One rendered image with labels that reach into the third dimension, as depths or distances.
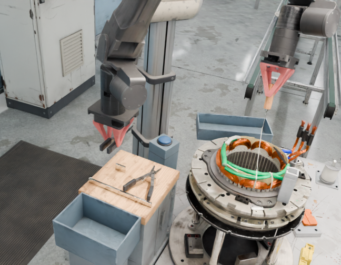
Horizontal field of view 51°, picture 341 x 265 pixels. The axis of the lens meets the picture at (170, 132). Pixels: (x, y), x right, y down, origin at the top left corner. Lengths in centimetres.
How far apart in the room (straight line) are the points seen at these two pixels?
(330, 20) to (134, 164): 59
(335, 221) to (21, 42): 248
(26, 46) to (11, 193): 114
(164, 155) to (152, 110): 22
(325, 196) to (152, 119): 73
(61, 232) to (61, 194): 160
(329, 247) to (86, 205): 81
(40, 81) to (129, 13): 244
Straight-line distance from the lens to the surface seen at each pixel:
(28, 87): 322
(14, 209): 244
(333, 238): 138
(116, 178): 96
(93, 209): 94
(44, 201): 244
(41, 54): 300
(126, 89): 70
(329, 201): 152
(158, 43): 120
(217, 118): 129
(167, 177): 97
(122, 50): 75
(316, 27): 83
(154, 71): 123
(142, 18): 70
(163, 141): 114
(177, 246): 116
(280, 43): 86
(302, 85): 264
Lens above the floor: 170
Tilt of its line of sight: 33 degrees down
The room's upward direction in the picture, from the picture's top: 6 degrees clockwise
